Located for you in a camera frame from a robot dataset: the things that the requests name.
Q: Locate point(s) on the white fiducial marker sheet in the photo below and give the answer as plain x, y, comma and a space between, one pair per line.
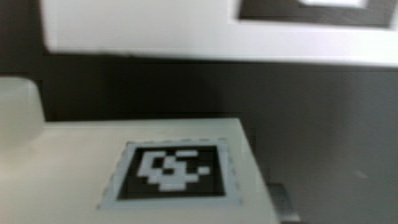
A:
188, 29

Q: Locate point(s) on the white drawer with tag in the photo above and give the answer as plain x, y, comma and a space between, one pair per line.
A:
122, 172

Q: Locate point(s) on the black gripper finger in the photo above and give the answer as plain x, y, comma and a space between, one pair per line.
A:
284, 210

